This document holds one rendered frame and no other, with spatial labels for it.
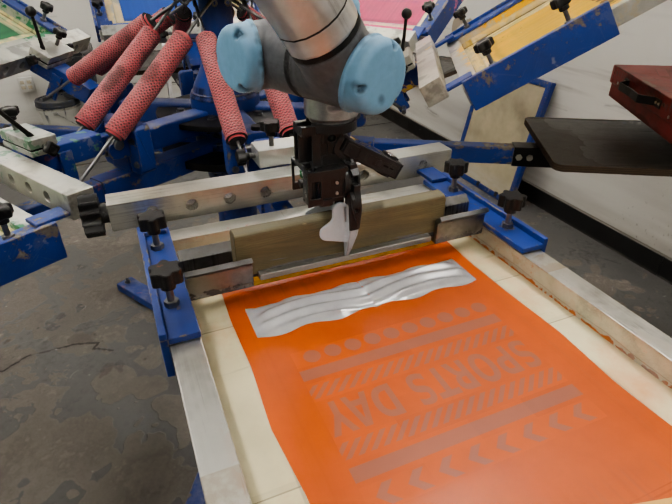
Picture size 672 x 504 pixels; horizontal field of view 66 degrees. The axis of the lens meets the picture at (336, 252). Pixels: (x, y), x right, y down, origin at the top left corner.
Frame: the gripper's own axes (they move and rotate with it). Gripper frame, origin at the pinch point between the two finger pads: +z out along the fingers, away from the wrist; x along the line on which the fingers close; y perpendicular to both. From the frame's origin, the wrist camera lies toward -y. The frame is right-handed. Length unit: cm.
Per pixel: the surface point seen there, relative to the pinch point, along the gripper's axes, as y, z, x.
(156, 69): 19, -16, -64
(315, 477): 18.5, 5.3, 34.5
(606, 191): -200, 73, -107
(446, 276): -13.7, 4.9, 9.6
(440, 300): -9.6, 5.3, 14.2
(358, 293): 1.3, 4.8, 8.3
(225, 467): 26.8, 1.7, 32.5
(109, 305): 50, 101, -146
